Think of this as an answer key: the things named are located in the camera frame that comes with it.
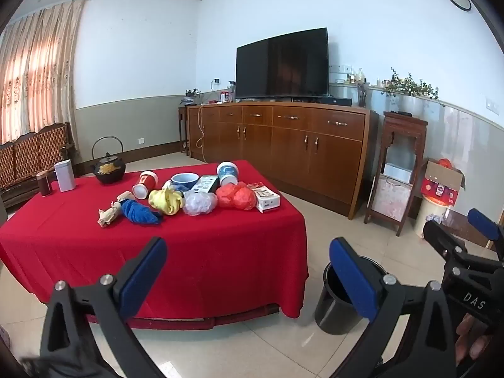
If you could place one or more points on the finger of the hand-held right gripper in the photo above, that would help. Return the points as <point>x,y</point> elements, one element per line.
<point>485,223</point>
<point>443,238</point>

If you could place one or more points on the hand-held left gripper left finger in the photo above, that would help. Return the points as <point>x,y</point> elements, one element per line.
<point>143,277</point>

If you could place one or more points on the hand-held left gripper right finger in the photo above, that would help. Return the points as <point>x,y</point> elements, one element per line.
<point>352,279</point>

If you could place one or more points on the black plastic bucket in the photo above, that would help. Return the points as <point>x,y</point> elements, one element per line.
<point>332,317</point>

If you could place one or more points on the blue cloth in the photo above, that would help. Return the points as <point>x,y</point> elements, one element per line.
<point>138,212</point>

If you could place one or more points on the beige cloth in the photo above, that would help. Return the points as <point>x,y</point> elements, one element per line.
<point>108,216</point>

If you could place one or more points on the yellow cloth bundle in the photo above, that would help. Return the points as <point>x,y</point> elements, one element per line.
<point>165,201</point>

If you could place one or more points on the clear plastic bag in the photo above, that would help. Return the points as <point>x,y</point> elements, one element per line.
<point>199,204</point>

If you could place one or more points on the red paper cup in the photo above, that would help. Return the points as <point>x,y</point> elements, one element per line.
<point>146,181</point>

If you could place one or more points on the blue bowl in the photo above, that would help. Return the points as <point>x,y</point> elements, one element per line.
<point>185,183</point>

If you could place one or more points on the green and white carton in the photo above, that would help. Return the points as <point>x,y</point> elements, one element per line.
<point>206,184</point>

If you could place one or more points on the small white box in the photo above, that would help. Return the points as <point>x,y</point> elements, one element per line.
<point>267,201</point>

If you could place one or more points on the blue and white cup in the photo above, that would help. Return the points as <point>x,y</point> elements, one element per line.
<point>228,173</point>

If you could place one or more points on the person's right hand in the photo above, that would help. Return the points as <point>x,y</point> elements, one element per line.
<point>471,338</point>

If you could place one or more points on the white floral bin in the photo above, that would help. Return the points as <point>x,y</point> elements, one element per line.
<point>427,214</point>

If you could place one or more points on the open red cardboard box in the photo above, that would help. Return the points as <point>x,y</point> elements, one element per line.
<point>441,189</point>

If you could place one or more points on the pink patterned bag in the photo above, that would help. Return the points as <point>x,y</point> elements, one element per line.
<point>390,201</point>

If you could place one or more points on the orange plastic bag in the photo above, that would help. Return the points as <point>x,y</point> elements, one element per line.
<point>445,162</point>

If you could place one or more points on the flat white box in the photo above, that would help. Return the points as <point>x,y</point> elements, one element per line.
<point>397,173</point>

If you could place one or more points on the red tablecloth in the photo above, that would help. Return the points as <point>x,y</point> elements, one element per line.
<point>220,244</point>

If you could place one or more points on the black iron teapot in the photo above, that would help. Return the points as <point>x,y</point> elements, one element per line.
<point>108,171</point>

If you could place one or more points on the tall carved wooden stand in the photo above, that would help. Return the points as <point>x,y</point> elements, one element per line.
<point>405,126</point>

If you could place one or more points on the white rectangular tin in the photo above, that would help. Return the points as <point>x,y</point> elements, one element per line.
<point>65,177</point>

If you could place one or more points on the brown round canister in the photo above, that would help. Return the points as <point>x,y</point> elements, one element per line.
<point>44,185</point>

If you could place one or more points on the long wooden sideboard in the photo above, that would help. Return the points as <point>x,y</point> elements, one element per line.
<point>295,145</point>

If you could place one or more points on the small wooden side table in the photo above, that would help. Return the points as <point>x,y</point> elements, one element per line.
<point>182,126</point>

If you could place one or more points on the trailing green plant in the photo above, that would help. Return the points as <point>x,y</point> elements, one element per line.
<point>409,82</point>

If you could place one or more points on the dark vase with dried stems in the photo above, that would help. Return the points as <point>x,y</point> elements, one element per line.
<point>361,94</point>

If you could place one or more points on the wooden sofa with patterned cushions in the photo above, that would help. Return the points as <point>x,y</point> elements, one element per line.
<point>27,157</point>

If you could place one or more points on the black set-top box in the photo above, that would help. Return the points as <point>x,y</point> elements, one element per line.
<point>340,101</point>

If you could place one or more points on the small potted plant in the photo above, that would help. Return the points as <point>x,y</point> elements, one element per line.
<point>191,96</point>

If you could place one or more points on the red and white can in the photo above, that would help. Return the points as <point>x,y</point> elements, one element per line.
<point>225,96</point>

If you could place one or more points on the black flat television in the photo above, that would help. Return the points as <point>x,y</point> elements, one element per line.
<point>281,63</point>

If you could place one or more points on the beige patterned curtain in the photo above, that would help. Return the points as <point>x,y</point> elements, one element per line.
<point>35,71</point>

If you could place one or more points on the white wall switch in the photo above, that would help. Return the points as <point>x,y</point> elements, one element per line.
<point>491,105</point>

